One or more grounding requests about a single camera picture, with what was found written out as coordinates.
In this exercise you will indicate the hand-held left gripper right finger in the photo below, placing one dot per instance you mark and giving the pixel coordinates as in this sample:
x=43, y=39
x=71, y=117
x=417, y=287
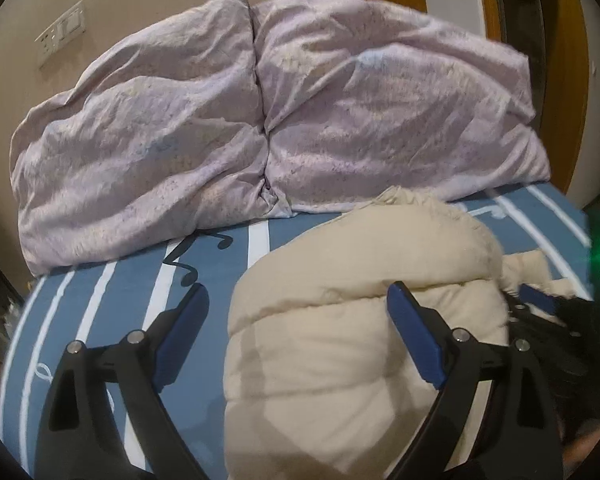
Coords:
x=415, y=335

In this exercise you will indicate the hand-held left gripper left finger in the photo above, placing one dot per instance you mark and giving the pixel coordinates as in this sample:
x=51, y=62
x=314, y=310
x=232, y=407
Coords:
x=182, y=335

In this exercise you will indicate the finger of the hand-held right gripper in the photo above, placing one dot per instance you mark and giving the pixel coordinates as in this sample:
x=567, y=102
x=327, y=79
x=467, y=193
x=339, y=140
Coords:
x=537, y=297

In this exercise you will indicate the cream duvet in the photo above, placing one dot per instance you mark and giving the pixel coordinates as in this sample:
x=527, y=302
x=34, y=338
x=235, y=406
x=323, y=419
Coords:
x=330, y=360

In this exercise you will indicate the blue striped bed sheet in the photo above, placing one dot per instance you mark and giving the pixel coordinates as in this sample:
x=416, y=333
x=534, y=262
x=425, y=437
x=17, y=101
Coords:
x=105, y=310

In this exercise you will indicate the left lilac pillow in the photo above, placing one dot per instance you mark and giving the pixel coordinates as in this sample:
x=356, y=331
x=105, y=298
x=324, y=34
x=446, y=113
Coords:
x=155, y=160

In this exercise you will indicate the wooden door frame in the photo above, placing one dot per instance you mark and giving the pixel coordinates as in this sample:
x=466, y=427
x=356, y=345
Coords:
x=570, y=85

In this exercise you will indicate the white wall switch panel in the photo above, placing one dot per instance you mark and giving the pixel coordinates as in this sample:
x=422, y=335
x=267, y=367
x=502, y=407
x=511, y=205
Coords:
x=60, y=35

